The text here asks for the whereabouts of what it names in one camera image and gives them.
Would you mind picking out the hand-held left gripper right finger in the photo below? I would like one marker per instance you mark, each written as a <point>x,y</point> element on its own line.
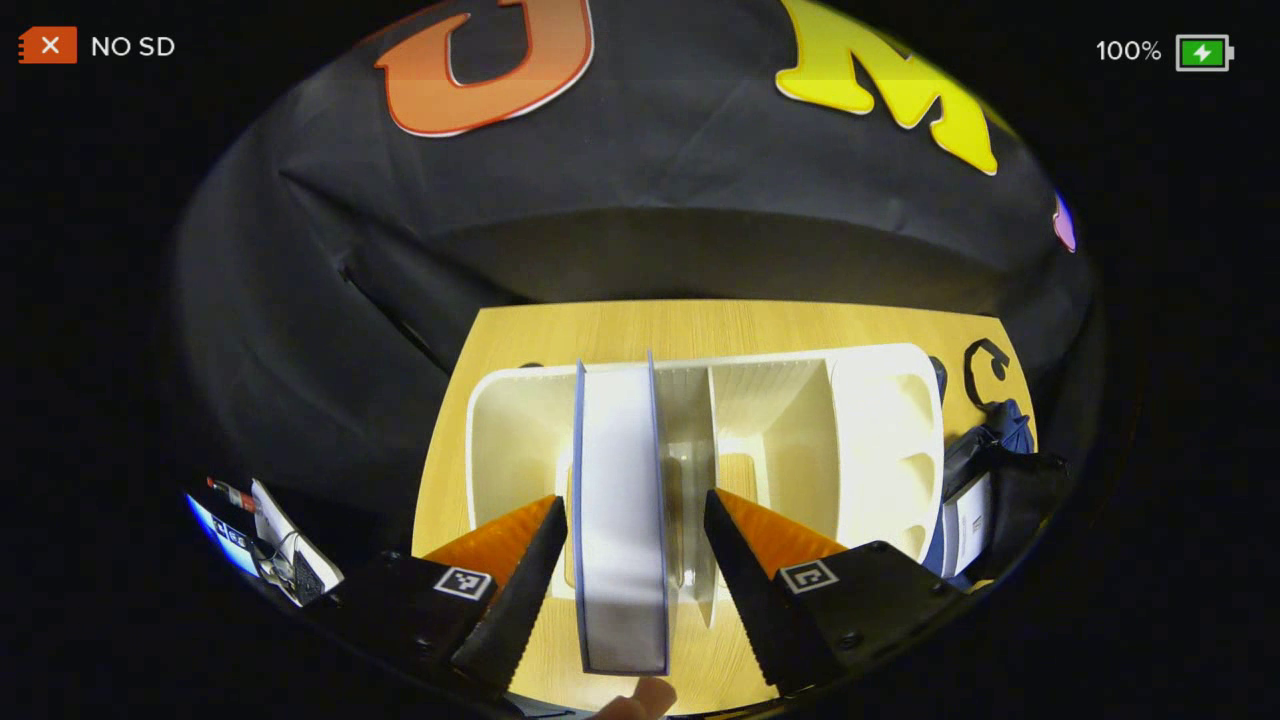
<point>750,590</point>

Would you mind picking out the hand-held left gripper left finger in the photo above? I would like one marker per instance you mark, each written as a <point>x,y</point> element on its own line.
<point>515,600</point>

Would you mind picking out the blue-grey spine book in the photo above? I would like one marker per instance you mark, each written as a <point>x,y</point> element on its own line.
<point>620,520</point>

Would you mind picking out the white plastic bookshelf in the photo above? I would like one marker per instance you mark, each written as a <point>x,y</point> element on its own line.
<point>770,450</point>

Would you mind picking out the white spine book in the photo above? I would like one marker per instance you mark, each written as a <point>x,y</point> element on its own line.
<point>968,530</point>

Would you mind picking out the blue schoolbag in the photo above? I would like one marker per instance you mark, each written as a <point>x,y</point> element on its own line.
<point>1020,500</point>

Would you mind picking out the white side desk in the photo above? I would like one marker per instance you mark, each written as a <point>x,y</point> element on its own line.
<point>300,550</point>

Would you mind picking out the computer monitor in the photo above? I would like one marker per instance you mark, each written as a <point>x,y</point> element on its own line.
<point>225,540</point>

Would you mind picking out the red bottle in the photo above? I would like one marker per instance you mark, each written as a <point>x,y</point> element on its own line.
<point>232,493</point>

